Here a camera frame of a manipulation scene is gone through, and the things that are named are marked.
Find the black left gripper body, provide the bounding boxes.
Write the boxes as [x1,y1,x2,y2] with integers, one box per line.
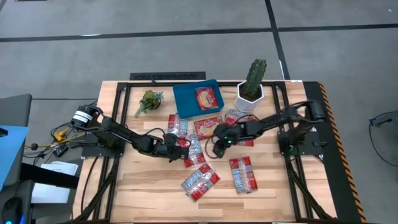
[155,133,184,161]

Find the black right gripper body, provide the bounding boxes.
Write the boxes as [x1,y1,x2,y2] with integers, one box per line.
[215,123,249,147]

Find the yellow red popcorn bag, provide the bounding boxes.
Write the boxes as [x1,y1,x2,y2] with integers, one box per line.
[193,117,220,141]
[195,86,220,111]

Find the blue plastic basket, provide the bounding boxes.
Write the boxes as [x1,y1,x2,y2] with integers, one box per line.
[172,78,225,119]

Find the white hexagonal plant pot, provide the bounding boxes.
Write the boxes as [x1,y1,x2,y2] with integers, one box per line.
[233,80,265,113]

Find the small green succulent plant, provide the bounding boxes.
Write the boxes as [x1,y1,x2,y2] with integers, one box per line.
[134,90,165,118]

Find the black mat with hazard stripes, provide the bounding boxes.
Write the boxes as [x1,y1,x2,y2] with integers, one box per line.
[303,81,368,223]

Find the white paper sheets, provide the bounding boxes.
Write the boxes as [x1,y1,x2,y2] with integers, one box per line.
[30,161,79,205]

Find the black flat bar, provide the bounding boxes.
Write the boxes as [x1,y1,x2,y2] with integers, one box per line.
[20,162,80,189]

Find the blue board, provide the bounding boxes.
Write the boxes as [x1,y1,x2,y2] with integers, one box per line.
[0,125,29,190]

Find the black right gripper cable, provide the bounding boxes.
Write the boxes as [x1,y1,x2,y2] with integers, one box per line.
[205,136,219,160]

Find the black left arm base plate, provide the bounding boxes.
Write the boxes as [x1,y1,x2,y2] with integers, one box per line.
[81,133,127,158]

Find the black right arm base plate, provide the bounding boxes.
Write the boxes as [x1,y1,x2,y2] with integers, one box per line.
[277,130,324,156]

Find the thin black floor cable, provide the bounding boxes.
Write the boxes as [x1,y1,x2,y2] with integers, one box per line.
[368,111,398,169]

